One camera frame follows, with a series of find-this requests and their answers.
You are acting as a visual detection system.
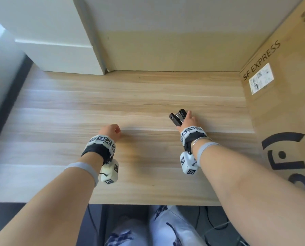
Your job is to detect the printed cardboard box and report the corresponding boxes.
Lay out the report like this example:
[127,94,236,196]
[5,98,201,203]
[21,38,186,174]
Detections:
[239,0,305,198]

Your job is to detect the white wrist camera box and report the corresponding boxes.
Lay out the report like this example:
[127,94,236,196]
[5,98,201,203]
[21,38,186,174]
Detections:
[180,151,200,175]
[98,160,119,185]

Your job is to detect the white patterned trousers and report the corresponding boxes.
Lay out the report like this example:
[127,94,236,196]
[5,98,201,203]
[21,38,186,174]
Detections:
[111,205,207,246]

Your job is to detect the dark table leg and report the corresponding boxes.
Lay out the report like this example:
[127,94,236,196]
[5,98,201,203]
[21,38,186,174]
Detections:
[100,204,110,246]

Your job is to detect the bundle of black cables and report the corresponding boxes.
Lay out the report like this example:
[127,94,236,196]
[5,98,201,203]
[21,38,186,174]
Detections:
[195,206,248,246]

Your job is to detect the white shipping label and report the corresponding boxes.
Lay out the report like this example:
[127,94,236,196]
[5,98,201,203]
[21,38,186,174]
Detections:
[248,63,274,94]

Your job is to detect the black cable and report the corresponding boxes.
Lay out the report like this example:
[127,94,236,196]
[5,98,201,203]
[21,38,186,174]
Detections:
[86,204,98,229]

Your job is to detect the person's right forearm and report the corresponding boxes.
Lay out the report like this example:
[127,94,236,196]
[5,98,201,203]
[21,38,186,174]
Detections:
[193,141,305,246]

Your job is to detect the black stapler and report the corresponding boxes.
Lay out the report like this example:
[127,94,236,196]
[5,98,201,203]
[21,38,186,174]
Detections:
[169,109,187,127]

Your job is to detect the person's left hand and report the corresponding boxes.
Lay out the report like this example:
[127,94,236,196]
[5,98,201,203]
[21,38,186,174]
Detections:
[99,124,122,141]

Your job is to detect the silver bracelet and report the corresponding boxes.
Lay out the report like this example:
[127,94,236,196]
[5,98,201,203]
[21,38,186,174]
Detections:
[189,137,213,152]

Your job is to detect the black marker wrist strap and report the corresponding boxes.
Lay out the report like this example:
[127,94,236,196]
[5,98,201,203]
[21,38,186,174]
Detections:
[81,135,117,166]
[180,125,208,154]

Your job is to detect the grey forearm band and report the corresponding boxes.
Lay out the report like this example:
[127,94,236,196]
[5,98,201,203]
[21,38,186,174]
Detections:
[65,162,100,187]
[194,142,221,168]

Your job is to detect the large plain cardboard box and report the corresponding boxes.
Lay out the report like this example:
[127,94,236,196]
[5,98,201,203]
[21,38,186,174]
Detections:
[72,0,305,72]

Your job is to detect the person's left forearm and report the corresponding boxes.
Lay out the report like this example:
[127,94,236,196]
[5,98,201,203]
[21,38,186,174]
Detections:
[0,151,103,246]

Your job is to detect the person's right hand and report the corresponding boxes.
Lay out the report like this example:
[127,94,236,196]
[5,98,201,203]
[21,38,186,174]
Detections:
[177,110,200,132]

